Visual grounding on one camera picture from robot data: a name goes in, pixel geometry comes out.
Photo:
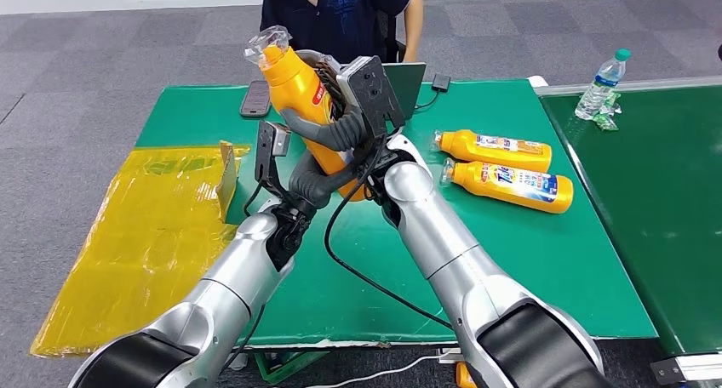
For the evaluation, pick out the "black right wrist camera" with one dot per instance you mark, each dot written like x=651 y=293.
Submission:
x=369 y=92

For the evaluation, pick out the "black office chair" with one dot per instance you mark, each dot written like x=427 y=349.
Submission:
x=395 y=47

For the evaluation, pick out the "white power strip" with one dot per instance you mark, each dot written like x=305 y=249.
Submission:
x=448 y=356

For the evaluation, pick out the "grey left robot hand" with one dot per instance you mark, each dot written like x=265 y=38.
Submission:
x=310 y=185

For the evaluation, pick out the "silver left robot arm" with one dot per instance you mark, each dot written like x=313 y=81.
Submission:
x=237 y=284

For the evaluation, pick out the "orange detergent bottle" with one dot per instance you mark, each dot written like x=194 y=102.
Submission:
x=287 y=86
x=462 y=377
x=460 y=146
x=479 y=179

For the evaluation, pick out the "person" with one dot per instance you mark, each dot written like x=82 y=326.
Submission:
x=338 y=19

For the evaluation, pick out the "black power adapter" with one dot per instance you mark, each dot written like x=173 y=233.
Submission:
x=441 y=83

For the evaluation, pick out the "green plastic crate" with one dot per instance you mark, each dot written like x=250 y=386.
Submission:
x=282 y=367

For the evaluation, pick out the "crumpled green wrapper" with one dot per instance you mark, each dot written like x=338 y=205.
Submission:
x=606 y=119

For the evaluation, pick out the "dark grey smartphone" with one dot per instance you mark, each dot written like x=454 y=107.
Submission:
x=255 y=99

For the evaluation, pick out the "dark green laptop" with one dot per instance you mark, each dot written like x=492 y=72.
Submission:
x=409 y=86

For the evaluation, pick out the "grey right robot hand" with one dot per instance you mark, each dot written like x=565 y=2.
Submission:
x=333 y=134

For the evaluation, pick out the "yellow taped cardboard sheet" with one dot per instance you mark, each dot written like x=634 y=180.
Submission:
x=130 y=244

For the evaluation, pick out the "clear water bottle green cap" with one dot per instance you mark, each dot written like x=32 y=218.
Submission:
x=602 y=86

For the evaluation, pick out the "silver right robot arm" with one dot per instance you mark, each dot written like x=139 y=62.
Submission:
x=440 y=233

